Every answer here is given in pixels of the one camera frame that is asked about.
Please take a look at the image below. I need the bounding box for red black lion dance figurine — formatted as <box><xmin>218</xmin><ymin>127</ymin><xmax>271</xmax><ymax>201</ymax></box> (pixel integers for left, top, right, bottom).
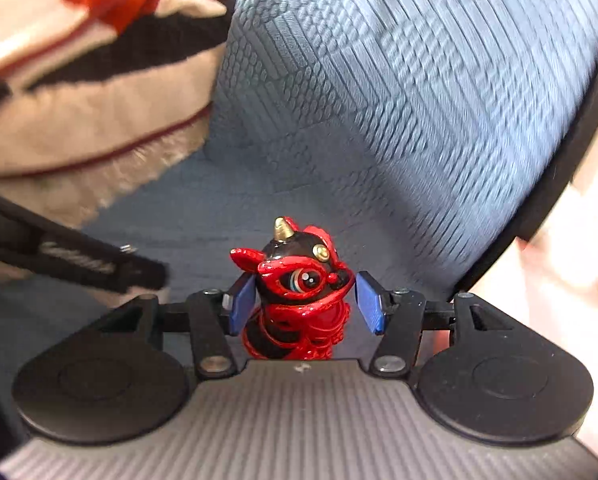
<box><xmin>230</xmin><ymin>217</ymin><xmax>355</xmax><ymax>361</ymax></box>

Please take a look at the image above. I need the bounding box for striped red white black blanket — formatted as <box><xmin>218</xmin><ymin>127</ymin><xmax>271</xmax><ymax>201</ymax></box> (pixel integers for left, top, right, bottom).
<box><xmin>0</xmin><ymin>0</ymin><xmax>235</xmax><ymax>226</ymax></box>

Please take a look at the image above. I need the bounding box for blue textured sofa cover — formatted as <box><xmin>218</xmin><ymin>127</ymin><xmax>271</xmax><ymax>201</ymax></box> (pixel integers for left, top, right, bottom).
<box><xmin>0</xmin><ymin>0</ymin><xmax>598</xmax><ymax>411</ymax></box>

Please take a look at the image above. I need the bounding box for pink cardboard box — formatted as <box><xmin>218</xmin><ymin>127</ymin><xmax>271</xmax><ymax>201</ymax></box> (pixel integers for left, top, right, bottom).
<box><xmin>471</xmin><ymin>185</ymin><xmax>598</xmax><ymax>455</ymax></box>

